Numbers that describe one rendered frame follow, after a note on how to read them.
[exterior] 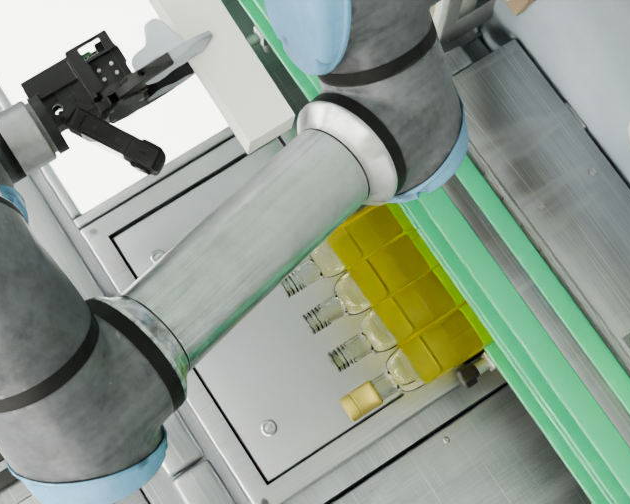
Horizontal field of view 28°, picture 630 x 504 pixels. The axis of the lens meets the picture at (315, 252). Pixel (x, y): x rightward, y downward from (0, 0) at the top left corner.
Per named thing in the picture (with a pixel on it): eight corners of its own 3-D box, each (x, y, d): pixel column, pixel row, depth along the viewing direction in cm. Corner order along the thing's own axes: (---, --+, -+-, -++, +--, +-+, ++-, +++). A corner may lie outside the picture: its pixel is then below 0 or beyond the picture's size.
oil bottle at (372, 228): (437, 171, 167) (302, 256, 164) (441, 157, 161) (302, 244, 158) (461, 205, 166) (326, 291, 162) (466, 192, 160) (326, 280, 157)
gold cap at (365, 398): (367, 376, 155) (337, 396, 154) (383, 400, 154) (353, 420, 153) (367, 383, 158) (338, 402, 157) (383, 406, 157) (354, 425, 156)
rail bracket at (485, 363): (528, 321, 170) (447, 374, 167) (537, 309, 163) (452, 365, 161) (545, 345, 169) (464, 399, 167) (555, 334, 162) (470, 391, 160)
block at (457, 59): (449, 71, 161) (404, 99, 160) (457, 39, 152) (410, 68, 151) (465, 93, 160) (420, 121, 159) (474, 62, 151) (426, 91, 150)
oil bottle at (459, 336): (513, 277, 163) (377, 366, 159) (521, 266, 157) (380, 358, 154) (539, 313, 162) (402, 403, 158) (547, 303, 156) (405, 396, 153)
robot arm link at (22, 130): (22, 168, 136) (32, 182, 144) (59, 146, 136) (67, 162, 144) (-14, 110, 136) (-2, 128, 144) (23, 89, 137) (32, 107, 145)
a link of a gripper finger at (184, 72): (189, 18, 147) (123, 49, 143) (216, 60, 147) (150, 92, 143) (183, 30, 150) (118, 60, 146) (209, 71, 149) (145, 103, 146)
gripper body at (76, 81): (110, 25, 139) (14, 80, 137) (151, 89, 138) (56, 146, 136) (114, 46, 146) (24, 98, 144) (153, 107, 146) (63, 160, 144)
